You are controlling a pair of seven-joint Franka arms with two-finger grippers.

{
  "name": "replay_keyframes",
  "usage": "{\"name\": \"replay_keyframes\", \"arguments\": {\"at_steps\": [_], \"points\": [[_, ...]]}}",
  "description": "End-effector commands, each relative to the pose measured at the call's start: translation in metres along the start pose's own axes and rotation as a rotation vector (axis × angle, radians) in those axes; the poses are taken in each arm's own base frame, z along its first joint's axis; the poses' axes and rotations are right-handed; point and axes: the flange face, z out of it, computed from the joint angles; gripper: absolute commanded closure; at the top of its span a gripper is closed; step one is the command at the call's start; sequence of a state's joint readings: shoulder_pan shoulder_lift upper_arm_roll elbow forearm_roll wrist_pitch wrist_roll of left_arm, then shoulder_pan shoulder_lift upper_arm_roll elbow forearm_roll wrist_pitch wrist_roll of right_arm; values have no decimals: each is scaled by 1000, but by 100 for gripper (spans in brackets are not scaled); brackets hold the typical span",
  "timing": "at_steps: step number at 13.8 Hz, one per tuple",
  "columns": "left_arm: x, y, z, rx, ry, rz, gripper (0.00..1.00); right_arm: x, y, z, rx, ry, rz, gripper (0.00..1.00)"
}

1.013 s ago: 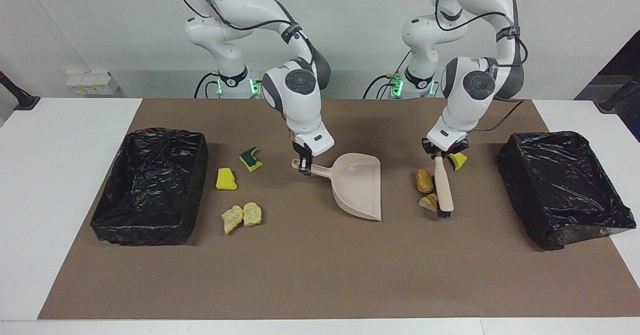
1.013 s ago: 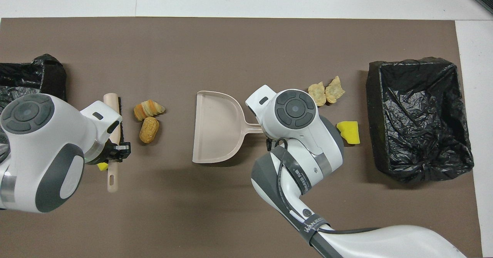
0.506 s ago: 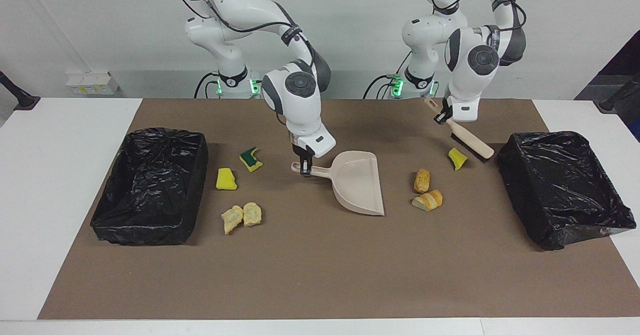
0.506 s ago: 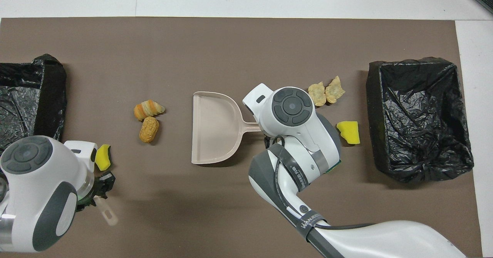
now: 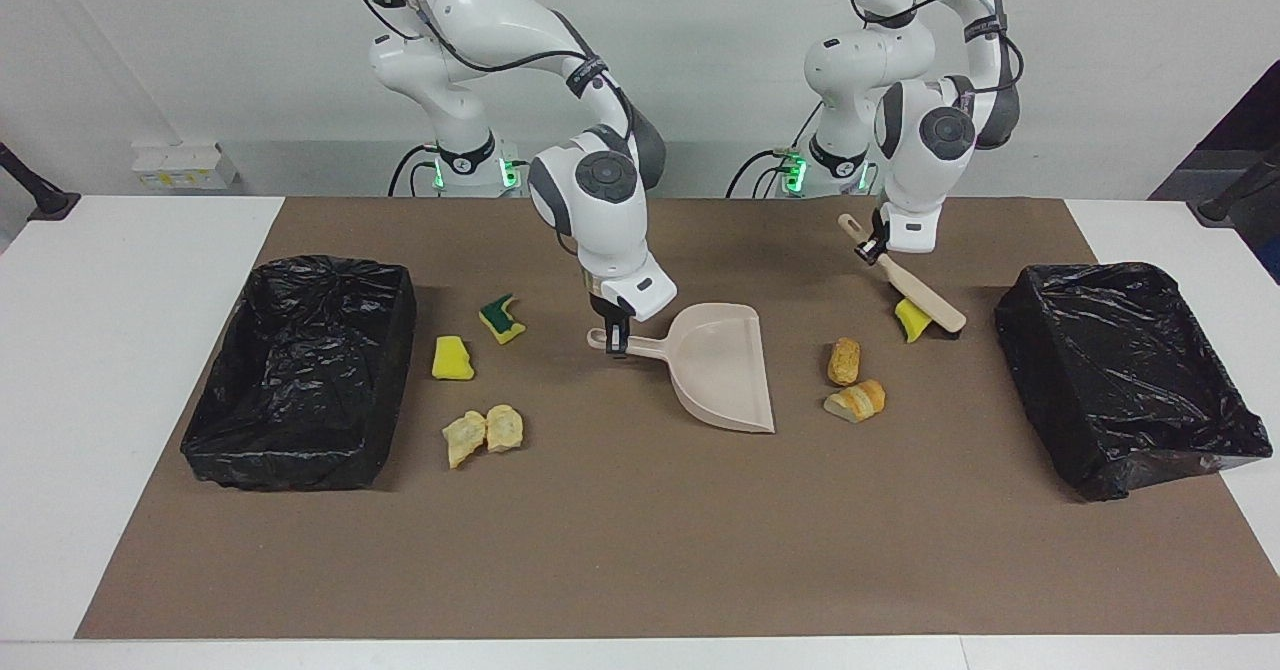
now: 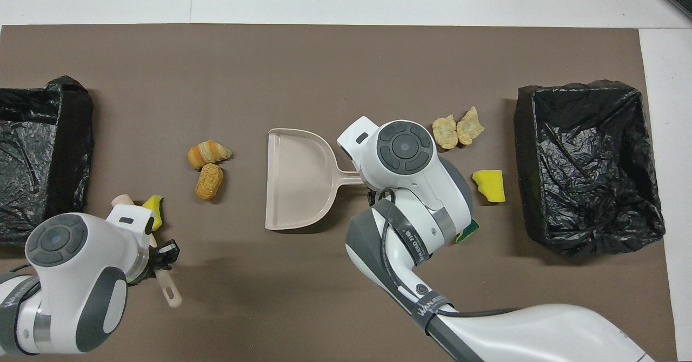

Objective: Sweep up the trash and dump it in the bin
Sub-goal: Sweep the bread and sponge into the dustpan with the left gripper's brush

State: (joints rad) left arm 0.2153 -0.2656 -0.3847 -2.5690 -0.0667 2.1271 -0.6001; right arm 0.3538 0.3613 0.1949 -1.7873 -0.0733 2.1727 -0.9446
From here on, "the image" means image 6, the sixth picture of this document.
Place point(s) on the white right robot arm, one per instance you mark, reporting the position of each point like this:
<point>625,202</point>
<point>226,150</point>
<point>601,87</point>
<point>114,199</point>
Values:
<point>416,189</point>

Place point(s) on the brown table mat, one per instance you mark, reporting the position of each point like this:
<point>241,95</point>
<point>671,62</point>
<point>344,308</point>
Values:
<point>216,70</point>

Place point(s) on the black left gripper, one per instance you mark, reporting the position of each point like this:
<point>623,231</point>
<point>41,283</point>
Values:
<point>159,259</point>

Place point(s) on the striped toy croissant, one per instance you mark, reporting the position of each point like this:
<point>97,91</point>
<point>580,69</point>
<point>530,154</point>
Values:
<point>208,154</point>

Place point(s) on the beige hand brush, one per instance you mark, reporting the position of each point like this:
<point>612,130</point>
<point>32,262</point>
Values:
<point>170,292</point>

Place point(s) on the small yellow sponge piece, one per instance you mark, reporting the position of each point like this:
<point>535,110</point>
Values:
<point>155,210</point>

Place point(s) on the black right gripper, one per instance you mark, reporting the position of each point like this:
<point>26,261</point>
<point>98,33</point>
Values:
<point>373,195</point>

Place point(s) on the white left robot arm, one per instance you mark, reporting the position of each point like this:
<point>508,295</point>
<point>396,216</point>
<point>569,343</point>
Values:
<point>81,286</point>

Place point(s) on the green and yellow sponge piece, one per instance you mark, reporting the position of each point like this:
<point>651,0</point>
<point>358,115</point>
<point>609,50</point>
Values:
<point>470,232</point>

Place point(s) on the large yellow sponge piece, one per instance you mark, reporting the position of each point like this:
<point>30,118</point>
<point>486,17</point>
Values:
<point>490,185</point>

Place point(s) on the beige plastic dustpan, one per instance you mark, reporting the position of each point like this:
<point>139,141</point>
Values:
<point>297,183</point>

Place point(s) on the brown toy bread roll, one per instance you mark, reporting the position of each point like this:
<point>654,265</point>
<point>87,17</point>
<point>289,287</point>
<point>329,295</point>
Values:
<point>209,182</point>

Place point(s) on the black bag-lined bin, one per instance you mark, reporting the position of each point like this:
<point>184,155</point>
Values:
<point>32,162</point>
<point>589,178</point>

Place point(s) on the pale crumbly foam piece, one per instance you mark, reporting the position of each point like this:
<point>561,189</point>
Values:
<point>445,132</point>
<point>469,127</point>

